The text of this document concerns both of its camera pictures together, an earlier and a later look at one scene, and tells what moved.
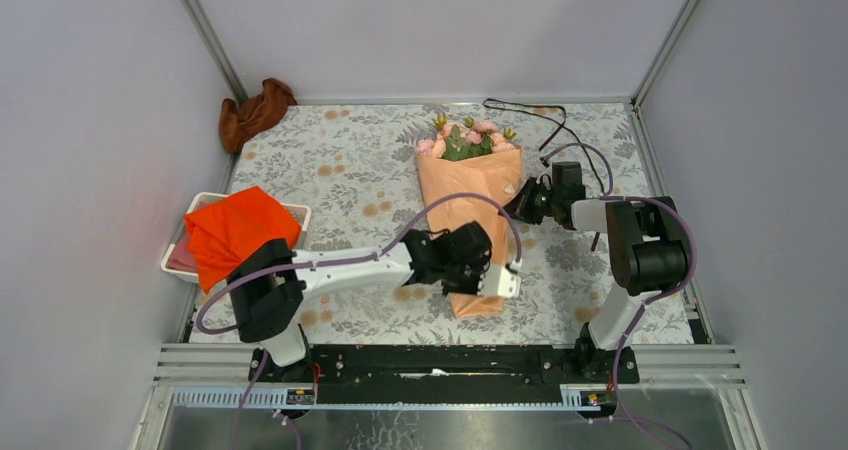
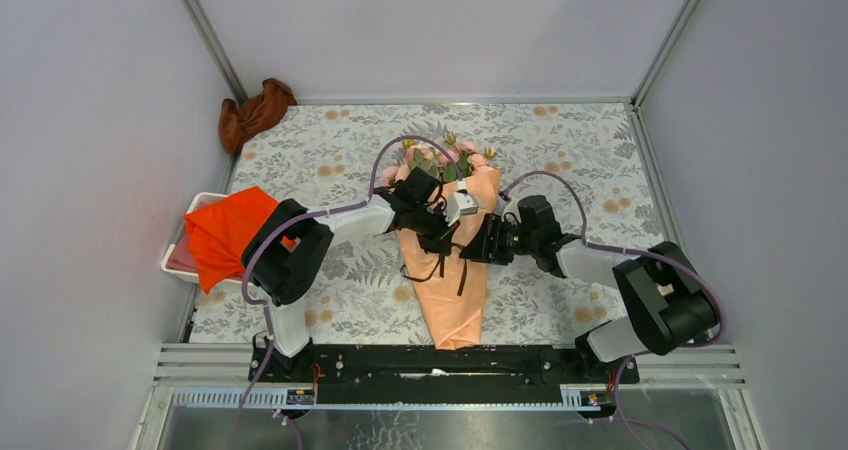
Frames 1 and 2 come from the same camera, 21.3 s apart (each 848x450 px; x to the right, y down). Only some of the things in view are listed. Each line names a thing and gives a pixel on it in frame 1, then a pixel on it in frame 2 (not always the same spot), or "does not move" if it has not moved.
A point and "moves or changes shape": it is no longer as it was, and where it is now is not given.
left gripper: (478, 264) -> (440, 241)
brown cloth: (257, 112) does not move
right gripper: (520, 207) -> (485, 250)
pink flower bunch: (452, 142) -> (415, 155)
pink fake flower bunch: (481, 138) -> (463, 159)
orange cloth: (215, 232) does not move
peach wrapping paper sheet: (497, 173) moves or changes shape
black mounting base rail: (447, 374) does not move
